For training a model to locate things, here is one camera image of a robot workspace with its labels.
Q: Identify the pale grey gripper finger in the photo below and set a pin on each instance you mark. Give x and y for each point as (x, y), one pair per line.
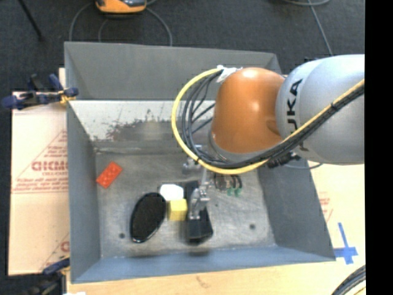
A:
(193, 210)
(204, 205)

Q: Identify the black plastic object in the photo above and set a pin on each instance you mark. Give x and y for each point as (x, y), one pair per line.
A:
(199, 230)

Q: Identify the yellow block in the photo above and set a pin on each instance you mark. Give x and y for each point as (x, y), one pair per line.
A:
(177, 210)

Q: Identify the white rounded object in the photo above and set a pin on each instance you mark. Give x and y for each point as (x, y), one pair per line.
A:
(171, 191)

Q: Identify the black oval object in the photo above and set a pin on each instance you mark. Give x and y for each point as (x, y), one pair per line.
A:
(147, 217)

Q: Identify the orange-red flat block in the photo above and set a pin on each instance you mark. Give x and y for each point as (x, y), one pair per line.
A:
(109, 174)

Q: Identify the grey metal bin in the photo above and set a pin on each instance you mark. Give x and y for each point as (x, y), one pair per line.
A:
(129, 72)

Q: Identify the brown cardboard board red print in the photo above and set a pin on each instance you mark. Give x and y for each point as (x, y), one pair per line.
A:
(37, 214)

